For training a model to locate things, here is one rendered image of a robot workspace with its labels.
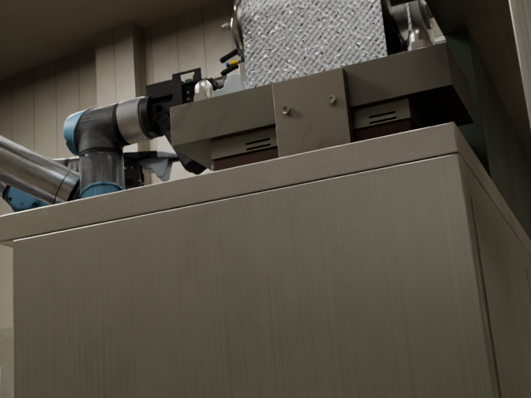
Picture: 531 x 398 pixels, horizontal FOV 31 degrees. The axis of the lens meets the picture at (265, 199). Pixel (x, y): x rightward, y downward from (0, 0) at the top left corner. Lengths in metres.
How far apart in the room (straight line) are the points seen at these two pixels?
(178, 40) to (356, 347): 5.05
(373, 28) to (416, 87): 0.29
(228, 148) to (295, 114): 0.12
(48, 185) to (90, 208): 0.42
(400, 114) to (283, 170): 0.17
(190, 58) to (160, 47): 0.27
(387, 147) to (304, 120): 0.14
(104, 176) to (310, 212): 0.52
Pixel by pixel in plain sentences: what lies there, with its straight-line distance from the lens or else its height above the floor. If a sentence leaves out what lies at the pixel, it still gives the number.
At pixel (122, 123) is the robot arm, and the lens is 1.61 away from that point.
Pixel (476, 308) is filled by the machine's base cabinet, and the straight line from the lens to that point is 1.11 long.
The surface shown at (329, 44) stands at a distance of 1.54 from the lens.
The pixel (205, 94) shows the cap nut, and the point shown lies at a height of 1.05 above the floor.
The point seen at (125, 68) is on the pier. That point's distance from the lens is 6.12.
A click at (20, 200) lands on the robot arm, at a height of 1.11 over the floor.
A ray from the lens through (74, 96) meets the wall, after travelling 6.50.
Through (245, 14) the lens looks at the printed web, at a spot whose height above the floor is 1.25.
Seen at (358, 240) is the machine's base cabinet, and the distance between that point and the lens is 1.15.
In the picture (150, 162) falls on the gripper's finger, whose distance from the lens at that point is 2.16.
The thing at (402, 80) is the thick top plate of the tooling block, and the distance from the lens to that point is 1.26.
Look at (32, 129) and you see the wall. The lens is 6.69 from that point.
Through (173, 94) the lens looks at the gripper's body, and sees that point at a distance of 1.58.
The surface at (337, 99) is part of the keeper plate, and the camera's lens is 1.25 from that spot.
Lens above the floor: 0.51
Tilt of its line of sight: 16 degrees up
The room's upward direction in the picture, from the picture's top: 5 degrees counter-clockwise
